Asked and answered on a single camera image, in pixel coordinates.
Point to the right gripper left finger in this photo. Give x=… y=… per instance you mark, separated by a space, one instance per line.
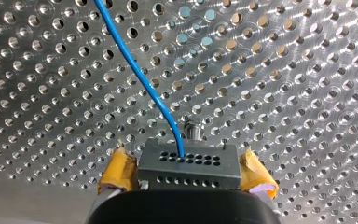
x=119 y=171

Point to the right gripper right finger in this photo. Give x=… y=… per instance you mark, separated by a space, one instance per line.
x=256 y=175

